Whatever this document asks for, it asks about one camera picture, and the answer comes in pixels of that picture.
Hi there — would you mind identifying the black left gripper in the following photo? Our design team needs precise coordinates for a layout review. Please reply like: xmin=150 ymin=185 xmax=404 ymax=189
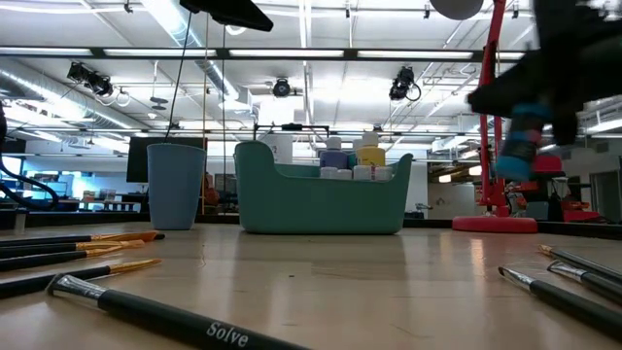
xmin=178 ymin=0 xmax=275 ymax=33

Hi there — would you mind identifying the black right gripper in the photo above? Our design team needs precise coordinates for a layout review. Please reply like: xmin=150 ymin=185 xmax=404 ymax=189
xmin=468 ymin=0 xmax=622 ymax=146

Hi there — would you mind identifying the small blue paint bottle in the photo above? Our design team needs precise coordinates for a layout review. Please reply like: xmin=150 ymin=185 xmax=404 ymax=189
xmin=494 ymin=102 xmax=554 ymax=183

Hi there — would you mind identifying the large purple paint bottle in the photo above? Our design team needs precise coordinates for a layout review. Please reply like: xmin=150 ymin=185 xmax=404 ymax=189
xmin=319 ymin=136 xmax=350 ymax=170

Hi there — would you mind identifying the blue plastic cup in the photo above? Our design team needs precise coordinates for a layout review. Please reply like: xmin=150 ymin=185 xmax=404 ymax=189
xmin=146 ymin=142 xmax=208 ymax=231

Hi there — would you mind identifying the black paintbrush silver ferrule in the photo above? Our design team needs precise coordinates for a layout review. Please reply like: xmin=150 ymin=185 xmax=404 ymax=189
xmin=498 ymin=265 xmax=622 ymax=341
xmin=547 ymin=260 xmax=622 ymax=305
xmin=45 ymin=272 xmax=315 ymax=350

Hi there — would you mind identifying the large light blue paint bottle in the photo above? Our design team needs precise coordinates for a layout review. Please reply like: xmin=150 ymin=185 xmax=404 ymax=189
xmin=347 ymin=138 xmax=363 ymax=169

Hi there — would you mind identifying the teal plastic bin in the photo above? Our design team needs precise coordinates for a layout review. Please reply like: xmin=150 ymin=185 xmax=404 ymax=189
xmin=233 ymin=140 xmax=414 ymax=235

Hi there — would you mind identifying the LED light bar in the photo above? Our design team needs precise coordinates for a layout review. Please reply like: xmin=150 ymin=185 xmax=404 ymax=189
xmin=0 ymin=45 xmax=536 ymax=63

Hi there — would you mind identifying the red tool cart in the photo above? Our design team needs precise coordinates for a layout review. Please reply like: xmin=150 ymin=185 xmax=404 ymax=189
xmin=502 ymin=154 xmax=604 ymax=224

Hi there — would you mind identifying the black ceiling spotlight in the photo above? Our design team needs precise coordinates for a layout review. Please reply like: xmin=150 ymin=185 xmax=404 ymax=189
xmin=388 ymin=66 xmax=423 ymax=103
xmin=66 ymin=61 xmax=116 ymax=98
xmin=271 ymin=77 xmax=292 ymax=98

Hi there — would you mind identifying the red desk lamp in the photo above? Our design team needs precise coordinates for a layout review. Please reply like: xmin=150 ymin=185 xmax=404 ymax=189
xmin=429 ymin=0 xmax=539 ymax=234

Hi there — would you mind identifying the white sign board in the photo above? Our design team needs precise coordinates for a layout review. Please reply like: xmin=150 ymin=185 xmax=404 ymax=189
xmin=259 ymin=133 xmax=294 ymax=166

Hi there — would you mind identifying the black monitor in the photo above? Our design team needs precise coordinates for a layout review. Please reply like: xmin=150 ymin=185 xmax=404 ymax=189
xmin=125 ymin=136 xmax=209 ymax=185

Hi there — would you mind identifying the thin hanging black cable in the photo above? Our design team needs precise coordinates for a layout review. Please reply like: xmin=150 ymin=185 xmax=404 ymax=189
xmin=163 ymin=12 xmax=194 ymax=143

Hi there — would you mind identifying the silver ventilation duct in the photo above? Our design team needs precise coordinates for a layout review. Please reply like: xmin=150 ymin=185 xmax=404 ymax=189
xmin=0 ymin=56 xmax=147 ymax=131

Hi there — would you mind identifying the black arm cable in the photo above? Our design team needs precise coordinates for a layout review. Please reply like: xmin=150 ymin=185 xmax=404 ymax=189
xmin=0 ymin=99 xmax=60 ymax=211

